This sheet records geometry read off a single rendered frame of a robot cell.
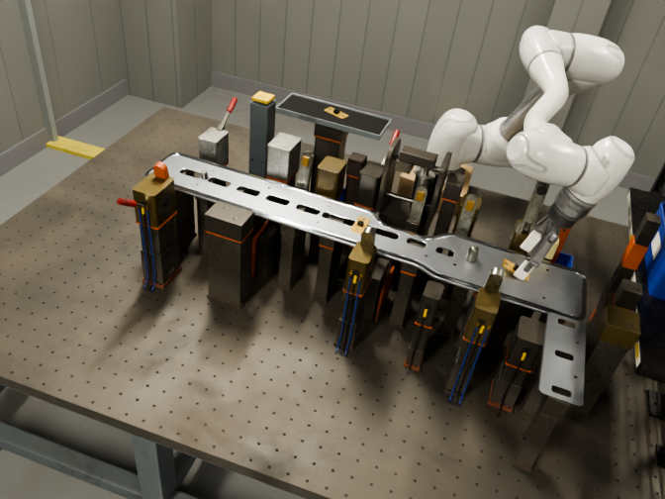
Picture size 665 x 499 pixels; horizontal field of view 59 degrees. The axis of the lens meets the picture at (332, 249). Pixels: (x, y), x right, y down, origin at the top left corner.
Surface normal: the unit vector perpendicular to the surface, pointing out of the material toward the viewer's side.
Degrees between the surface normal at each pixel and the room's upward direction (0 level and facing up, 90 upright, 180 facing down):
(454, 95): 90
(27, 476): 0
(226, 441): 0
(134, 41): 90
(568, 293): 0
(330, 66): 90
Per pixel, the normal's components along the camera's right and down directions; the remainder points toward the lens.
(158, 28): -0.31, 0.57
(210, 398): 0.11, -0.78
